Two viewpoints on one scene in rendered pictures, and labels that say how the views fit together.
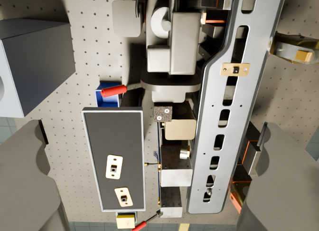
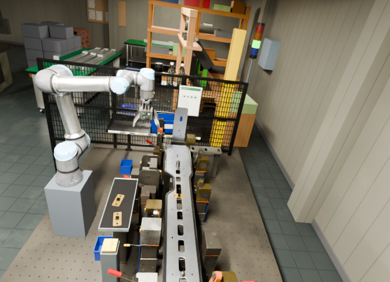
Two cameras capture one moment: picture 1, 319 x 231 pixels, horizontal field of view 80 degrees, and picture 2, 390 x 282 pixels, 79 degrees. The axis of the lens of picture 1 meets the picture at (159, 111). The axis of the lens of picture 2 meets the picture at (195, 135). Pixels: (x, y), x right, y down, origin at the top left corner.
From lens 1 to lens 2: 1.48 m
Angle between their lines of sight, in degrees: 91
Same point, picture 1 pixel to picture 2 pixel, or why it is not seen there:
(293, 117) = (255, 273)
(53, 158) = not seen: outside the picture
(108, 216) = not seen: outside the picture
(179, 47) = (151, 162)
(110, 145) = (120, 191)
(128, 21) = (136, 172)
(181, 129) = (154, 203)
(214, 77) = (170, 198)
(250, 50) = (183, 190)
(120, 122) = (128, 183)
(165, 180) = (144, 225)
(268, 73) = not seen: hidden behind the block
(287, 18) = (213, 214)
